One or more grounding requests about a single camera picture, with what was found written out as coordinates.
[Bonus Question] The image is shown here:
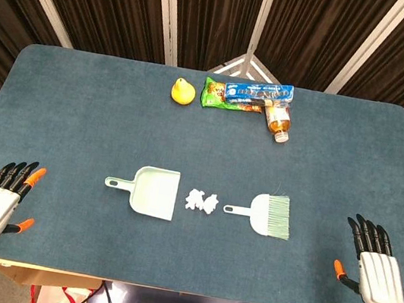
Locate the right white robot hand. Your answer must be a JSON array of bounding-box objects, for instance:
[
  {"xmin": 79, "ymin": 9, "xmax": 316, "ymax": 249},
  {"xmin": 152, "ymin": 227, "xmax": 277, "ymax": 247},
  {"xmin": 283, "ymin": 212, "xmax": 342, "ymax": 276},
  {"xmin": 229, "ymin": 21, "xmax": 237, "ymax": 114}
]
[{"xmin": 327, "ymin": 210, "xmax": 404, "ymax": 303}]

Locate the mint green hand broom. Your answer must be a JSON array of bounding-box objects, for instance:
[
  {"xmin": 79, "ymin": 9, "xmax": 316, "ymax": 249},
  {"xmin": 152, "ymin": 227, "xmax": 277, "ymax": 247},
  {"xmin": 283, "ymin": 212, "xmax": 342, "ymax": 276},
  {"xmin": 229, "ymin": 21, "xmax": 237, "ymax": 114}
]
[{"xmin": 219, "ymin": 185, "xmax": 296, "ymax": 242}]

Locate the mint green plastic dustpan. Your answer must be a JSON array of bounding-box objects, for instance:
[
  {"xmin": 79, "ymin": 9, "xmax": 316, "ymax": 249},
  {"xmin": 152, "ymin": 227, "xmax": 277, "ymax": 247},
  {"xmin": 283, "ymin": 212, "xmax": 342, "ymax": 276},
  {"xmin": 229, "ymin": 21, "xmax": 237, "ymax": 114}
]
[{"xmin": 99, "ymin": 159, "xmax": 182, "ymax": 222}]

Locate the red and white bag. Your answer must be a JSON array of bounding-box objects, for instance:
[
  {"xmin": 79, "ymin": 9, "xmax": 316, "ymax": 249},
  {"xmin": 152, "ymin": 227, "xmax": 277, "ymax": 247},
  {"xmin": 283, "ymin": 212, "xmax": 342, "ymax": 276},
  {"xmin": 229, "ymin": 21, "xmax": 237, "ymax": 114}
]
[{"xmin": 27, "ymin": 278, "xmax": 96, "ymax": 303}]

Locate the blue felt table mat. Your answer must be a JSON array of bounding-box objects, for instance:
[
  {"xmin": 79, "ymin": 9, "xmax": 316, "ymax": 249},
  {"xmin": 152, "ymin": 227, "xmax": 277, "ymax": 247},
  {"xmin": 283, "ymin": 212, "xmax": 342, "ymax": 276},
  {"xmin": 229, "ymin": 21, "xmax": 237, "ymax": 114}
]
[{"xmin": 0, "ymin": 36, "xmax": 404, "ymax": 303}]

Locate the amber tea bottle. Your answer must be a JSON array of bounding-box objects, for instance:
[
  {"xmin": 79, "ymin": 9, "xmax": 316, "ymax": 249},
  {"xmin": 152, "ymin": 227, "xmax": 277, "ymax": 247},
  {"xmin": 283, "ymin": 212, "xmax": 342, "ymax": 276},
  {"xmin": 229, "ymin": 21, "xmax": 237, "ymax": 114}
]
[{"xmin": 258, "ymin": 103, "xmax": 295, "ymax": 144}]

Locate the blue cookie box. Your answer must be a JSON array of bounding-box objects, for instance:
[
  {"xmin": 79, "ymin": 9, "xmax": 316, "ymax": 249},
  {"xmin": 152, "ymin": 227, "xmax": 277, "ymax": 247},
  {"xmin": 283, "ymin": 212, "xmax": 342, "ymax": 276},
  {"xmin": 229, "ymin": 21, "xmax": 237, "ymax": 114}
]
[{"xmin": 223, "ymin": 75, "xmax": 297, "ymax": 111}]

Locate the yellow pear toy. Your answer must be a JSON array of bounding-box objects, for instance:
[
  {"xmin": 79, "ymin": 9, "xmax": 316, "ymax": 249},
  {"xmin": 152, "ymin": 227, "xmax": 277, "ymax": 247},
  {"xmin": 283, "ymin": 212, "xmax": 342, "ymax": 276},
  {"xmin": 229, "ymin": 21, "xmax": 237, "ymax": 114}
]
[{"xmin": 169, "ymin": 76, "xmax": 200, "ymax": 107}]

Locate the green snack bag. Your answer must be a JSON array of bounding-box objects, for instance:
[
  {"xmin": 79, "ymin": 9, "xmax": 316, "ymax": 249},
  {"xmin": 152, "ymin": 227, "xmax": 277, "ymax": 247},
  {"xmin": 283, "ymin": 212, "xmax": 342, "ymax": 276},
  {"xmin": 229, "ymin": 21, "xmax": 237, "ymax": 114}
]
[{"xmin": 198, "ymin": 76, "xmax": 269, "ymax": 117}]

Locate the black torso cable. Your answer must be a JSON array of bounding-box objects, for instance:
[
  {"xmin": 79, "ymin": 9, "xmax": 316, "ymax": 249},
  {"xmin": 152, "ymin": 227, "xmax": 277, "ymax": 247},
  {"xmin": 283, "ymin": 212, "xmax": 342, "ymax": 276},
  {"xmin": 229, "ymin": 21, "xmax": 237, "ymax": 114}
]
[{"xmin": 76, "ymin": 277, "xmax": 109, "ymax": 303}]

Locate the white partition frame foot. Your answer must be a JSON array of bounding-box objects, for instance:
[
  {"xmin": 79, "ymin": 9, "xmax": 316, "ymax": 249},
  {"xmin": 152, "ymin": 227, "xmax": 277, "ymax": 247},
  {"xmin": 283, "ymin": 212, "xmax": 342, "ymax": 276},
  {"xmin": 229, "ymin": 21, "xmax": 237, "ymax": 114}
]
[{"xmin": 209, "ymin": 49, "xmax": 285, "ymax": 86}]

